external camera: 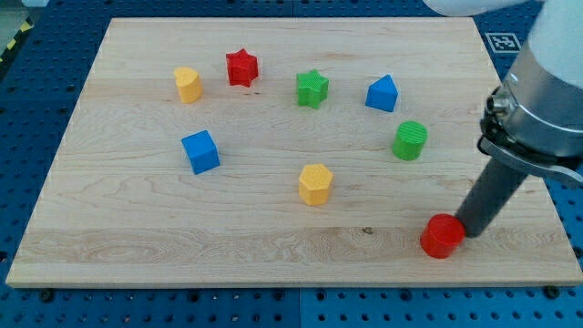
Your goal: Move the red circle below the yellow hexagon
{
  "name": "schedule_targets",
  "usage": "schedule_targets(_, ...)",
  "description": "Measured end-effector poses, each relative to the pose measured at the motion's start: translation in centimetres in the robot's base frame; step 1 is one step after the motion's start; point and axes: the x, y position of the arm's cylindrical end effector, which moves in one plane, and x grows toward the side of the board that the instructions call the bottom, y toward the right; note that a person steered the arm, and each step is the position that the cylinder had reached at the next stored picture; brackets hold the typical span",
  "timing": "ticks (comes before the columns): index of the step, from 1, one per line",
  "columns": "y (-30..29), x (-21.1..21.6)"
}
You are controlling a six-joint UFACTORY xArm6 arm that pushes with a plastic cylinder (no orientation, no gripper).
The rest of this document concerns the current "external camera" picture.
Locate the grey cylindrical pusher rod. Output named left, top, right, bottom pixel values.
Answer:
left=455, top=159, right=527, bottom=238

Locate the red cylinder block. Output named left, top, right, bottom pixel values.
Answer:
left=420, top=213, right=465, bottom=259

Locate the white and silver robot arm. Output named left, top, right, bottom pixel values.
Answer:
left=455, top=0, right=582, bottom=238

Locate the yellow hexagon block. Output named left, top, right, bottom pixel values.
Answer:
left=299, top=163, right=333, bottom=206

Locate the green cylinder block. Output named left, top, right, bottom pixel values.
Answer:
left=392, top=120, right=428, bottom=160

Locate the black and white fiducial marker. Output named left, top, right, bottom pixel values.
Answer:
left=486, top=33, right=521, bottom=54

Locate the blue pentagon block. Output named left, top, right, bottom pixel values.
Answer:
left=365, top=75, right=399, bottom=112

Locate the light wooden board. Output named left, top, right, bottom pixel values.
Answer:
left=6, top=18, right=582, bottom=289

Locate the green star block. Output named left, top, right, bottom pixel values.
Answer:
left=296, top=69, right=329, bottom=109

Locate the red star block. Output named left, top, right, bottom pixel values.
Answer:
left=226, top=48, right=259, bottom=87

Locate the blue cube block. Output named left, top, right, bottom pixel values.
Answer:
left=181, top=130, right=220, bottom=175

